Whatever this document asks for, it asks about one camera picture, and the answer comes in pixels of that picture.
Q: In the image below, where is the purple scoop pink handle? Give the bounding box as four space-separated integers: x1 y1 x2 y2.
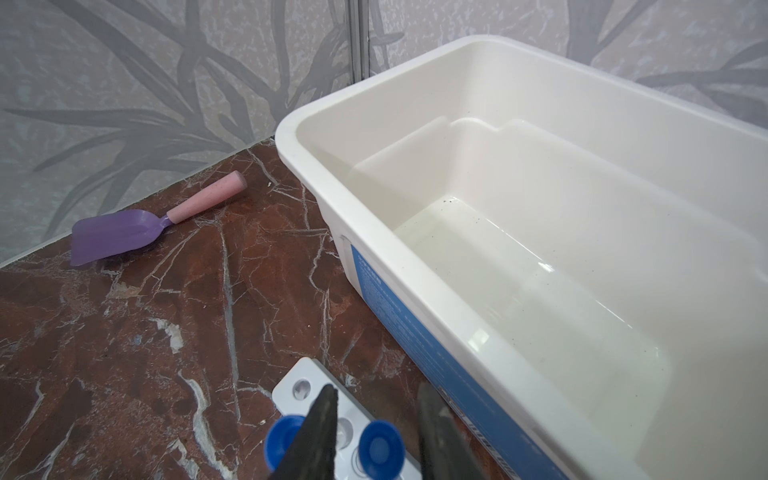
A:
70 171 247 267

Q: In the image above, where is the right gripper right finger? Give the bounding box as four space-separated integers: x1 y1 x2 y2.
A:
417 382 486 480

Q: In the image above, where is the blue capped test tube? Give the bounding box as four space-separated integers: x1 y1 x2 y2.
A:
264 415 305 472
358 420 406 480

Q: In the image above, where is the white plastic storage bin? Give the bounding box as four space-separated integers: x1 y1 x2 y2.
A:
275 35 767 479

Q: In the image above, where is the white test tube rack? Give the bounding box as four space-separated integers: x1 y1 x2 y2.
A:
271 357 421 479

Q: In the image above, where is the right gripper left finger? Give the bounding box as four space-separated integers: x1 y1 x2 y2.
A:
269 384 338 479

